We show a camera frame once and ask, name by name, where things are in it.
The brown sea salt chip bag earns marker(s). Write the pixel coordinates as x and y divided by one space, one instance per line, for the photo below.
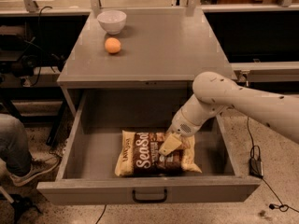
140 155

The open grey top drawer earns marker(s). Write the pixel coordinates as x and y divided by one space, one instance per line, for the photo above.
113 155

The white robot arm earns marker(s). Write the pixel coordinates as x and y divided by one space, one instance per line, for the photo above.
212 92

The grey cabinet counter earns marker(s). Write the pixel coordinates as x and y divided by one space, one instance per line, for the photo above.
162 45

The black drawer handle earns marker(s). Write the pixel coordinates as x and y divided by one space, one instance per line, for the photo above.
149 197

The dark machinery at left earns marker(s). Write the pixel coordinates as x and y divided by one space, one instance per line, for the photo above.
20 55

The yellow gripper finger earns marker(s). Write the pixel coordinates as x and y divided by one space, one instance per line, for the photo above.
172 141

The black power adapter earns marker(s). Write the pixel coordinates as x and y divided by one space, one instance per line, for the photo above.
255 168

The person's jeans leg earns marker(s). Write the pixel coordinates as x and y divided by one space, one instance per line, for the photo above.
14 150

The white ceramic bowl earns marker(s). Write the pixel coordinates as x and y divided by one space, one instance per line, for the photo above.
112 21

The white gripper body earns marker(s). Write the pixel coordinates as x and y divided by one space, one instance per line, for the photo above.
181 124

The grey sneaker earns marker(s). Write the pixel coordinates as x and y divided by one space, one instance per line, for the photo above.
38 168

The orange fruit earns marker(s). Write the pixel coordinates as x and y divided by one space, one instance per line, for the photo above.
112 45

